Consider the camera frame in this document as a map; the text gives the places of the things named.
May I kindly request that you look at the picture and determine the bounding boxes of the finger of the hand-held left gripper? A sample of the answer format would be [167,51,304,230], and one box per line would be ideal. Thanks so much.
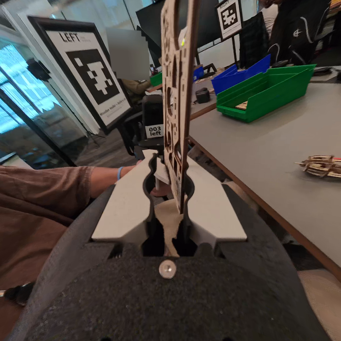
[154,157,171,190]

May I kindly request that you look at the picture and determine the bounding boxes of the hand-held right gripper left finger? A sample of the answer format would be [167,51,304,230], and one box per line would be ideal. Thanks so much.
[91,149,165,256]

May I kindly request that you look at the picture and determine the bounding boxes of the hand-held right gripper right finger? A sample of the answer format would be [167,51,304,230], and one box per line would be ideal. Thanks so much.
[172,156,248,256]

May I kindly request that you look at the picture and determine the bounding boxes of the wooden model parts sheet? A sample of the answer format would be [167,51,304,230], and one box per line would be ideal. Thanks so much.
[161,0,201,215]

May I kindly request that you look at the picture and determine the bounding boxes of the person's left forearm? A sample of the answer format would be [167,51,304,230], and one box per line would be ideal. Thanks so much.
[0,165,124,221]

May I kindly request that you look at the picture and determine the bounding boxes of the assembled wooden model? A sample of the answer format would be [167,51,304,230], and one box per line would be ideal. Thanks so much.
[294,155,341,178]

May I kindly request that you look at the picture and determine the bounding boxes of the person's left hand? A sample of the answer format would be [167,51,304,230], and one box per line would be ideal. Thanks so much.
[123,159,172,198]

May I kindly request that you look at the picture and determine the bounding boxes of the small black device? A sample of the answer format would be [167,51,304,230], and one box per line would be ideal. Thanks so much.
[195,88,211,104]

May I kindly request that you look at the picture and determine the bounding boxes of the large framed tag sign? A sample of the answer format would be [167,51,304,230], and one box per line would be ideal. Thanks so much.
[27,16,134,136]

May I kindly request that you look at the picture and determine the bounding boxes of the large blue plastic bin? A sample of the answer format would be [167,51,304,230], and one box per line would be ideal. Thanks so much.
[211,54,272,96]

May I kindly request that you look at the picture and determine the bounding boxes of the black monitor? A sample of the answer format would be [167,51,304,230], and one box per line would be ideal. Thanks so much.
[135,0,221,70]

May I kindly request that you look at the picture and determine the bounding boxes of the person's brown shirt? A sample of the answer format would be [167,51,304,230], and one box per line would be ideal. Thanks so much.
[0,193,79,341]

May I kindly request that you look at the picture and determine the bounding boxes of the small framed tag sign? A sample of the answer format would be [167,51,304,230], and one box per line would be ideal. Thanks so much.
[214,0,243,42]

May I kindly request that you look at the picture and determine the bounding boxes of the large green plastic bin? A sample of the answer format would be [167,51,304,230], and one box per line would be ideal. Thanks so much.
[216,64,317,123]

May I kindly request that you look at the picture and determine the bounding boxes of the glass door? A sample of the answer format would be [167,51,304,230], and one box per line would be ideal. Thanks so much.
[0,24,90,168]

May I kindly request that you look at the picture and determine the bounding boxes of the person's beige trousers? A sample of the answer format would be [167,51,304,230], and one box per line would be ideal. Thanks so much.
[155,180,341,341]

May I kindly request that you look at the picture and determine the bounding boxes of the storage shelf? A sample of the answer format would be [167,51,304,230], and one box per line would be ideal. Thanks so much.
[314,0,341,54]

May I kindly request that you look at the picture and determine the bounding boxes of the black strap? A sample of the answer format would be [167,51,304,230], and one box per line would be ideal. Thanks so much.
[0,282,36,306]

